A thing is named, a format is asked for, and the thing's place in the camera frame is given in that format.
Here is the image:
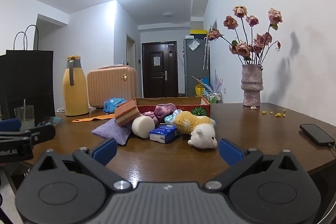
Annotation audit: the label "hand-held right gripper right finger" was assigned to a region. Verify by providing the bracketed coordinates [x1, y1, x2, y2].
[203, 138, 306, 191]

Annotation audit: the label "pink ribbed suitcase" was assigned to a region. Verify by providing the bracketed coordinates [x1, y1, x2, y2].
[87, 65, 139, 109]

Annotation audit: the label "blue tissue pack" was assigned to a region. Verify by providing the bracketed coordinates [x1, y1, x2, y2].
[149, 125, 180, 144]

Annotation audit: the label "orange strip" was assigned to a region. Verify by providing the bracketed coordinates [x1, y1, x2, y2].
[72, 114, 116, 123]

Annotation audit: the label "iridescent plastic bag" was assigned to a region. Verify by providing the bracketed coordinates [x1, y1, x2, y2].
[164, 109, 184, 126]

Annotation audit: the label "bunch of dried roses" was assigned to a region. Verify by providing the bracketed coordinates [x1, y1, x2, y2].
[207, 6, 283, 66]

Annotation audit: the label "hanging folded umbrellas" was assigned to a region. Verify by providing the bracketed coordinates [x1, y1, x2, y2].
[203, 37, 210, 71]

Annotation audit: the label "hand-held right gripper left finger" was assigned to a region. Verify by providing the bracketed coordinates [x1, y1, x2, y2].
[31, 138, 132, 191]

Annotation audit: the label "black paper bag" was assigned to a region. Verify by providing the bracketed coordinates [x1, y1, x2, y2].
[0, 25, 55, 119]

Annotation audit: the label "scattered yellow crumbs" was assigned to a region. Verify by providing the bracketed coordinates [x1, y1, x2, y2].
[262, 109, 287, 118]

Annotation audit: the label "black smartphone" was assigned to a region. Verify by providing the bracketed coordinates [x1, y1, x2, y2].
[300, 124, 336, 146]

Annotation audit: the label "orange cardboard box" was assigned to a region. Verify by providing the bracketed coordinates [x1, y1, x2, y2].
[126, 97, 211, 119]

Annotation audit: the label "yellow thermos jug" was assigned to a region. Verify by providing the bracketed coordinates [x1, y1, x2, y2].
[62, 55, 90, 117]

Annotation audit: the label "teal plastic wrapper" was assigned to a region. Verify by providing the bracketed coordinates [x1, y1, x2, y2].
[37, 116, 63, 128]

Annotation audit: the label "purple towel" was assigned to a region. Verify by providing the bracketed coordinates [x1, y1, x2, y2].
[91, 118, 132, 146]

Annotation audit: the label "wooden interior door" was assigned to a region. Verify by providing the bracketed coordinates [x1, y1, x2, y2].
[126, 34, 137, 67]

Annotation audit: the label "yellow and white plush toy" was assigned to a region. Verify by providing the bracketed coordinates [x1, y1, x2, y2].
[172, 111, 218, 149]

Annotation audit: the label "pile of household clutter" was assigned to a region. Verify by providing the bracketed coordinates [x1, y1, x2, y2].
[193, 70, 223, 104]

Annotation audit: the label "grey ruffled vase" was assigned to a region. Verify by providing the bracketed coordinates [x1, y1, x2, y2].
[241, 64, 264, 107]

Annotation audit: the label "dark brown entrance door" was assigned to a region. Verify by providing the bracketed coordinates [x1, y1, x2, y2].
[142, 42, 179, 98]

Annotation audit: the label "grey refrigerator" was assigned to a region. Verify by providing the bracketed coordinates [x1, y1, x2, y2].
[183, 38, 210, 97]

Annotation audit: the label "white foam cylinder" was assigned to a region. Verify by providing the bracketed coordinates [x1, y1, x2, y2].
[132, 116, 155, 139]

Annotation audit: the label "layered orange sponge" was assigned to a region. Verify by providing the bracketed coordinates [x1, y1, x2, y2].
[114, 99, 140, 127]

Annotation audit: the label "blue printed tissue packet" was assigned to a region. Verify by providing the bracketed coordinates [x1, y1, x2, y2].
[103, 98, 129, 114]

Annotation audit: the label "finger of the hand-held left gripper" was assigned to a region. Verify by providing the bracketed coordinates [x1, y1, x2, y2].
[0, 118, 22, 132]
[25, 124, 56, 146]

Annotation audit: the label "glass cup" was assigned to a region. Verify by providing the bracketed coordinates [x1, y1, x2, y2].
[14, 105, 35, 131]

